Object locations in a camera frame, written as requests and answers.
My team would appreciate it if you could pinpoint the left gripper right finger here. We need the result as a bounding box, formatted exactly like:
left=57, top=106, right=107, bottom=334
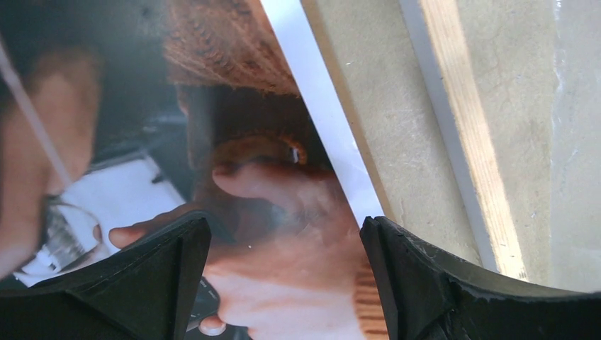
left=360, top=217, right=600, bottom=339

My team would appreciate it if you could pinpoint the clear acrylic sheet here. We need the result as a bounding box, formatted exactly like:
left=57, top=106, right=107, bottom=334
left=458, top=0, right=600, bottom=292

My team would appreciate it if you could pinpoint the wooden picture frame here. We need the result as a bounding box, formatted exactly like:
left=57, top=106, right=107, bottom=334
left=400, top=1, right=529, bottom=281

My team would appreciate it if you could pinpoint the glossy photo print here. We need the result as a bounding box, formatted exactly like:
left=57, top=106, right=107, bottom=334
left=1, top=1, right=389, bottom=339

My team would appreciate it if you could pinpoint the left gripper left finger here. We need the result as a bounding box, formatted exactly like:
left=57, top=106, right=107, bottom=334
left=1, top=215, right=211, bottom=339

